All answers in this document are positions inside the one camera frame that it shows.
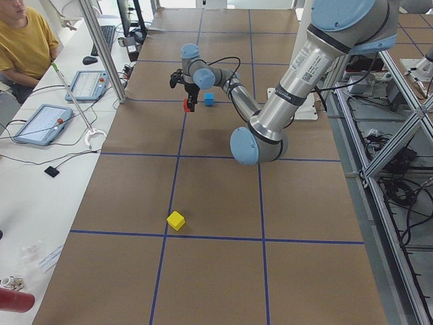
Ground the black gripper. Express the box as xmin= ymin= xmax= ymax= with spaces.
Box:
xmin=183 ymin=74 xmax=200 ymax=112

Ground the red foam cube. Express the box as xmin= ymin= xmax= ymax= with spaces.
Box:
xmin=183 ymin=98 xmax=191 ymax=113

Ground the blue foam cube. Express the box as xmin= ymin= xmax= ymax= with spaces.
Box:
xmin=204 ymin=93 xmax=214 ymax=106

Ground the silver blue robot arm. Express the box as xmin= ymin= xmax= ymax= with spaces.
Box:
xmin=170 ymin=0 xmax=400 ymax=165

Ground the far blue teach pendant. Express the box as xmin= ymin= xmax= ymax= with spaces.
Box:
xmin=69 ymin=70 xmax=109 ymax=102

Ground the blue teach pendant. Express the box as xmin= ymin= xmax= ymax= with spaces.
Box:
xmin=13 ymin=104 xmax=73 ymax=146
xmin=69 ymin=70 xmax=109 ymax=102

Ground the metal reacher grabber stick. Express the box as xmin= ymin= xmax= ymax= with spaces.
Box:
xmin=51 ymin=62 xmax=107 ymax=150

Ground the black keyboard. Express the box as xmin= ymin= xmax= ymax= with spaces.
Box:
xmin=91 ymin=25 xmax=116 ymax=56

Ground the black computer mouse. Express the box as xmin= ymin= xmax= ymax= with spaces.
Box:
xmin=82 ymin=56 xmax=98 ymax=65

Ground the yellow foam cube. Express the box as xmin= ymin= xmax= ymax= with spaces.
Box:
xmin=166 ymin=211 xmax=186 ymax=231

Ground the near blue teach pendant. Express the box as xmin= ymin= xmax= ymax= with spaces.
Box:
xmin=13 ymin=104 xmax=73 ymax=146

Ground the small black square pad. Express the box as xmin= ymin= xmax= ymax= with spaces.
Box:
xmin=44 ymin=166 xmax=60 ymax=177

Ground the grey power box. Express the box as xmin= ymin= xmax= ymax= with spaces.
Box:
xmin=347 ymin=75 xmax=369 ymax=95

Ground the person in yellow shirt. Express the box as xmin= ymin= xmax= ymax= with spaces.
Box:
xmin=1 ymin=1 xmax=60 ymax=104

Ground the clear plastic bag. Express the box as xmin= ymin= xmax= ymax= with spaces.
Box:
xmin=18 ymin=240 xmax=46 ymax=282

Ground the white tape roll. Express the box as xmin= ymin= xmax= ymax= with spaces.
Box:
xmin=1 ymin=276 xmax=25 ymax=291

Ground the red cylinder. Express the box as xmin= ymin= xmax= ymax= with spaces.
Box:
xmin=0 ymin=288 xmax=35 ymax=313

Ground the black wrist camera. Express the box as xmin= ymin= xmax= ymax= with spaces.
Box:
xmin=169 ymin=68 xmax=185 ymax=89

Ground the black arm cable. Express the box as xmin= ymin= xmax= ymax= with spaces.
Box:
xmin=204 ymin=56 xmax=295 ymax=129

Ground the aluminium frame post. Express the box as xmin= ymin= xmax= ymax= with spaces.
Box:
xmin=78 ymin=0 xmax=126 ymax=104

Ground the aluminium side frame rail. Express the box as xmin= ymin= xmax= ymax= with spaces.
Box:
xmin=328 ymin=44 xmax=432 ymax=324

